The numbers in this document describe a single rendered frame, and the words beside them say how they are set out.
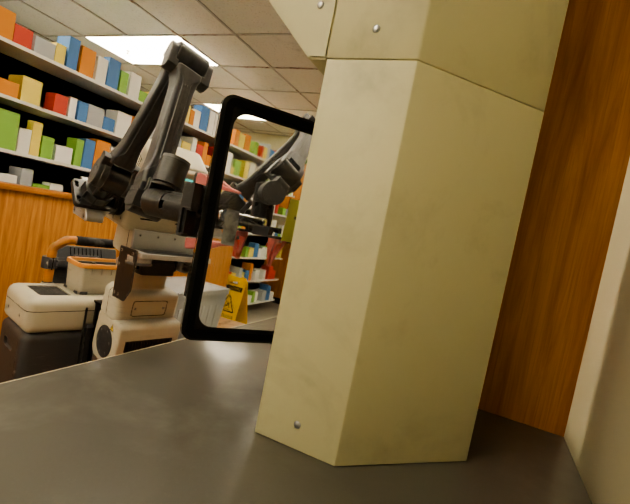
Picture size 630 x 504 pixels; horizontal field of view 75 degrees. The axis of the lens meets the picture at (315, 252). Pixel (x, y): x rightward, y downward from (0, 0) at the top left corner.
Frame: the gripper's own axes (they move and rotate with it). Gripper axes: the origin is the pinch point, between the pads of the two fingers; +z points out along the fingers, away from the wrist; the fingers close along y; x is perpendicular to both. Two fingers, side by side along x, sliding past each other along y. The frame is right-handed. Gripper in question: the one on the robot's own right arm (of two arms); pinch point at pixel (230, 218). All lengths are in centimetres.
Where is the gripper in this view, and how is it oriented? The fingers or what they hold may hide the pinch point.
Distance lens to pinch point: 77.2
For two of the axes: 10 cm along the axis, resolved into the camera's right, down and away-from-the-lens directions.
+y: 2.0, -9.8, -0.6
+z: 9.0, 2.0, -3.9
